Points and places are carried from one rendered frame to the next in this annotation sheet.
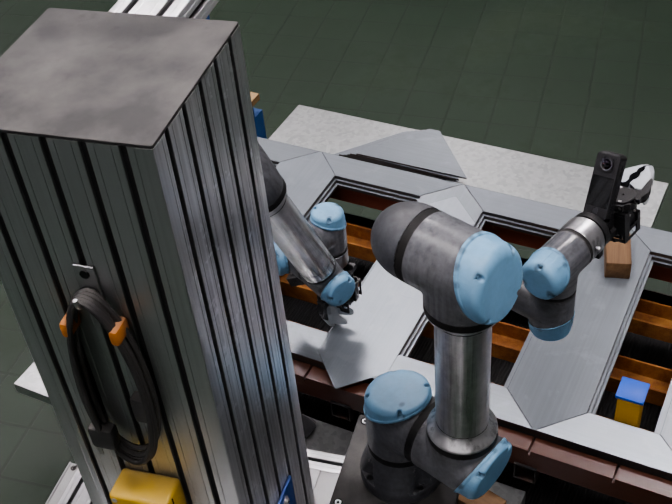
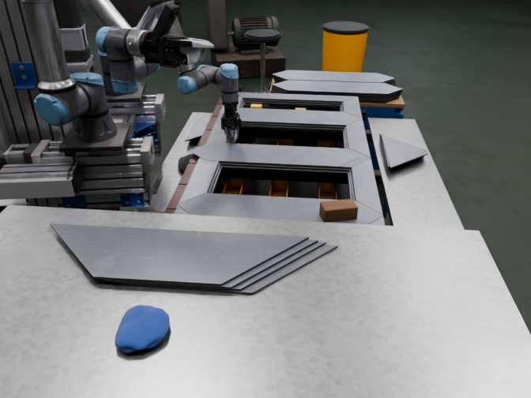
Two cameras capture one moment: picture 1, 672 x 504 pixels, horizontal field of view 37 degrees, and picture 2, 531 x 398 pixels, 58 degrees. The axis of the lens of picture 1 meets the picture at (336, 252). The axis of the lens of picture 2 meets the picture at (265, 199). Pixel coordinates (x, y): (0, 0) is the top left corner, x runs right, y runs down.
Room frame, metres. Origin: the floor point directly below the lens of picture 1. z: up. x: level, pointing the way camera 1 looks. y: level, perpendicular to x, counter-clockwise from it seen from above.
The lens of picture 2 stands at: (0.99, -1.85, 1.79)
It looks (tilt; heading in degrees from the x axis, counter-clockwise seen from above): 32 degrees down; 65
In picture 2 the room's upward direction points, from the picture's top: straight up
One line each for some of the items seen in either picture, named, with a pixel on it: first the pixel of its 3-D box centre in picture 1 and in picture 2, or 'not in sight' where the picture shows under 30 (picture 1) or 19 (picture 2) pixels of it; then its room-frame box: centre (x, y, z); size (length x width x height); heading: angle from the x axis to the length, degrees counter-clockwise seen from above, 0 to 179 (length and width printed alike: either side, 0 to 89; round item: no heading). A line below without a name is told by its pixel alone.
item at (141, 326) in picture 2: not in sight; (143, 327); (1.07, -1.14, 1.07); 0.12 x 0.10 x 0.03; 66
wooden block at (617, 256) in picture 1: (617, 254); (338, 210); (1.83, -0.69, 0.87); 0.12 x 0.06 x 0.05; 165
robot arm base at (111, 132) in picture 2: (400, 453); (94, 122); (1.13, -0.08, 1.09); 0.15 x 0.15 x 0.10
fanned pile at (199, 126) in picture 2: not in sight; (203, 129); (1.75, 0.54, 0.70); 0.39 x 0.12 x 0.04; 60
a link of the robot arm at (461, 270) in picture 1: (461, 368); (47, 40); (1.03, -0.17, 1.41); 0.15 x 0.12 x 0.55; 44
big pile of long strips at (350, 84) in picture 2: not in sight; (334, 85); (2.62, 0.57, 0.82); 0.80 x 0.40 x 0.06; 150
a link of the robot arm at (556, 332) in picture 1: (543, 302); (126, 73); (1.23, -0.35, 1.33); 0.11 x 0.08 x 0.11; 44
